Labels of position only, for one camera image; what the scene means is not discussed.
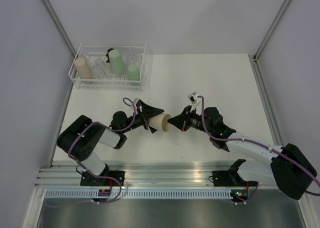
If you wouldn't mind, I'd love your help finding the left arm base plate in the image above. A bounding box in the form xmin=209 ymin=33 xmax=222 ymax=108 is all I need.
xmin=80 ymin=170 xmax=125 ymax=187

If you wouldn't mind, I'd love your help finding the right aluminium frame post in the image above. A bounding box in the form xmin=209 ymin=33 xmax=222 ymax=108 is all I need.
xmin=252 ymin=0 xmax=293 ymax=63

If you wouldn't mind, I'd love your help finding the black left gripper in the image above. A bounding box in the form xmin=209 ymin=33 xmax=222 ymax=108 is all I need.
xmin=122 ymin=100 xmax=167 ymax=134

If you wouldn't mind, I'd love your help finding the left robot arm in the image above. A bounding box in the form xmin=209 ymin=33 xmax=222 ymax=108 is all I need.
xmin=56 ymin=97 xmax=165 ymax=186

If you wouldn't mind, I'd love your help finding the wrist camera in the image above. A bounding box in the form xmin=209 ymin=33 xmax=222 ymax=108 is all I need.
xmin=133 ymin=98 xmax=141 ymax=107
xmin=188 ymin=92 xmax=202 ymax=112

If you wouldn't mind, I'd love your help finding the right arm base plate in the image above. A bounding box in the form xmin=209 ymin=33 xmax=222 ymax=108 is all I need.
xmin=212 ymin=170 xmax=247 ymax=187

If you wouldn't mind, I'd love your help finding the tall green plastic cup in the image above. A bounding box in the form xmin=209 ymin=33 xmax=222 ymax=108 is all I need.
xmin=108 ymin=49 xmax=126 ymax=75

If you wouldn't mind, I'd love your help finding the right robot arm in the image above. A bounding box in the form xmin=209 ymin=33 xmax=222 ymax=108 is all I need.
xmin=168 ymin=105 xmax=317 ymax=200

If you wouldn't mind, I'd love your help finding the white slotted cable duct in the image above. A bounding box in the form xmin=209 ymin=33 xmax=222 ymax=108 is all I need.
xmin=45 ymin=188 xmax=232 ymax=200

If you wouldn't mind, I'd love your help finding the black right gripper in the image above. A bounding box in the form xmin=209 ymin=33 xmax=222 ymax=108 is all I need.
xmin=167 ymin=105 xmax=213 ymax=135

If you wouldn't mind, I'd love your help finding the white wire dish rack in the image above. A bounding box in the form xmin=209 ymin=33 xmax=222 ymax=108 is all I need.
xmin=68 ymin=44 xmax=152 ymax=89

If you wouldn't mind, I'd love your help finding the left aluminium frame post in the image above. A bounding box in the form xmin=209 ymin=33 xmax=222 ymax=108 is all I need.
xmin=40 ymin=0 xmax=77 ymax=57

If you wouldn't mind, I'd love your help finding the aluminium frame post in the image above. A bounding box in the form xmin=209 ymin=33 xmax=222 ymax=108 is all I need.
xmin=252 ymin=0 xmax=293 ymax=63
xmin=40 ymin=0 xmax=77 ymax=57

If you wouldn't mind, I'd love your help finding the short green plastic cup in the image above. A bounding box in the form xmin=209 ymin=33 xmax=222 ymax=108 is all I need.
xmin=127 ymin=63 xmax=140 ymax=81

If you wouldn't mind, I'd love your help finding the purple cable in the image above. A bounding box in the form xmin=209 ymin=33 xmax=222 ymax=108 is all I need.
xmin=43 ymin=97 xmax=140 ymax=209
xmin=196 ymin=95 xmax=320 ymax=205

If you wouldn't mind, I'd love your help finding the black brown cup holder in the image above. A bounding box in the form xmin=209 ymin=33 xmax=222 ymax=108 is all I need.
xmin=104 ymin=47 xmax=115 ymax=64

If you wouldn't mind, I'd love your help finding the aluminium mounting rail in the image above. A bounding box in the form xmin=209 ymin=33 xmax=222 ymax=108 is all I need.
xmin=35 ymin=162 xmax=231 ymax=189

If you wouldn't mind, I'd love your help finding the beige plastic cup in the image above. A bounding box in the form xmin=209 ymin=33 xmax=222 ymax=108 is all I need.
xmin=74 ymin=57 xmax=93 ymax=80
xmin=148 ymin=113 xmax=172 ymax=132

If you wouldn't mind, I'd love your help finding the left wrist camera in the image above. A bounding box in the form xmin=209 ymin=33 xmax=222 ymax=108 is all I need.
xmin=133 ymin=98 xmax=141 ymax=107

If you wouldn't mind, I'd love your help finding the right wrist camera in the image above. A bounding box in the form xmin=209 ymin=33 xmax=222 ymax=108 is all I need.
xmin=188 ymin=92 xmax=202 ymax=112

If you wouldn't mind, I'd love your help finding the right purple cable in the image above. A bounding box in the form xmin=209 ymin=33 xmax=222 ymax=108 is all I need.
xmin=196 ymin=95 xmax=320 ymax=205

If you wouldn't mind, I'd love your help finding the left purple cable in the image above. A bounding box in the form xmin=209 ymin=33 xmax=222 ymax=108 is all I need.
xmin=43 ymin=97 xmax=140 ymax=209

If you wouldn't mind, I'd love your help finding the clear faceted glass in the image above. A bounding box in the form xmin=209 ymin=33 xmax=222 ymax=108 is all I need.
xmin=92 ymin=64 xmax=108 ymax=80
xmin=95 ymin=58 xmax=105 ymax=66
xmin=127 ymin=54 xmax=140 ymax=66
xmin=128 ymin=46 xmax=139 ymax=56

